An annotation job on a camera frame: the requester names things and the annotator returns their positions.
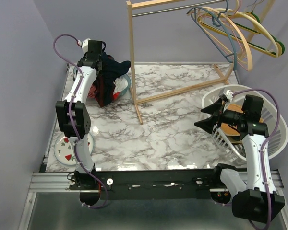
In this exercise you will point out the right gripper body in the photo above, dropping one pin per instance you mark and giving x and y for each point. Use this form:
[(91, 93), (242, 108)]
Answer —
[(228, 116)]

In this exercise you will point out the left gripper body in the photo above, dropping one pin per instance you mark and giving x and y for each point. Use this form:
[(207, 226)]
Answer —
[(100, 60)]

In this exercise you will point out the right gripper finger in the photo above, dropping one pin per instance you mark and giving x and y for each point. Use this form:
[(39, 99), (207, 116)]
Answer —
[(216, 107), (207, 124)]

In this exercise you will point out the navy maroon tank top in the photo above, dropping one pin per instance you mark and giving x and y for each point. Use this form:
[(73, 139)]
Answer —
[(104, 84)]

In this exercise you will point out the blue plastic hanger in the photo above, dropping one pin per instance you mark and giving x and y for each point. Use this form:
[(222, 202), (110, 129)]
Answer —
[(217, 20)]

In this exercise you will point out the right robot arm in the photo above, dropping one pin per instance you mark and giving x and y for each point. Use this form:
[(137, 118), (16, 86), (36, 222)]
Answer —
[(255, 200)]

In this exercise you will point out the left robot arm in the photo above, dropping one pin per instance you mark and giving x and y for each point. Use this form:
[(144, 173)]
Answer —
[(72, 115)]

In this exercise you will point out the pink hanger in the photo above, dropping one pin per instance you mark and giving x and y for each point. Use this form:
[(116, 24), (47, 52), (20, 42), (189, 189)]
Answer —
[(220, 31)]

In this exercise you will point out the green yellow hanger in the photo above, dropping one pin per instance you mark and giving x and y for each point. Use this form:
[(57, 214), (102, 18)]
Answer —
[(278, 49)]

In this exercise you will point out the white laundry basket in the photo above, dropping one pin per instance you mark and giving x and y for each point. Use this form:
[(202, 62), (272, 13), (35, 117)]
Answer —
[(235, 153)]

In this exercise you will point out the wicker woven hat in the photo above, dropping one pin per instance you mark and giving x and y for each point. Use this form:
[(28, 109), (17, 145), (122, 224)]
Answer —
[(247, 122)]

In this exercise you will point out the wooden clothes rack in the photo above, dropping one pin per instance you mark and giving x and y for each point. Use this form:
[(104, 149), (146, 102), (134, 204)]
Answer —
[(160, 32)]

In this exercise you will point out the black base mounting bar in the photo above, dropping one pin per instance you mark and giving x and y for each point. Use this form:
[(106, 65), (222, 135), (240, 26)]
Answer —
[(150, 184)]

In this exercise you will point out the watermelon pattern plate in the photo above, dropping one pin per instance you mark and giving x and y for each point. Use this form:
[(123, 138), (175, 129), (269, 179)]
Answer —
[(63, 149)]

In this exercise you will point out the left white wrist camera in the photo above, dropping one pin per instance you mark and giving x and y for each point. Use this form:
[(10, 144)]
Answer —
[(83, 44)]

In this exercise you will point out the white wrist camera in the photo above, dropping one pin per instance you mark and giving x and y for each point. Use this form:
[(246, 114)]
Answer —
[(83, 44), (226, 95)]

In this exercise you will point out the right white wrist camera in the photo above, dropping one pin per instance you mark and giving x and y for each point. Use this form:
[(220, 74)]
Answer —
[(226, 95)]

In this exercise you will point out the aluminium frame rail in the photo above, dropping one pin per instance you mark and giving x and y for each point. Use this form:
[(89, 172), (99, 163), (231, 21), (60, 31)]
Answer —
[(58, 182)]

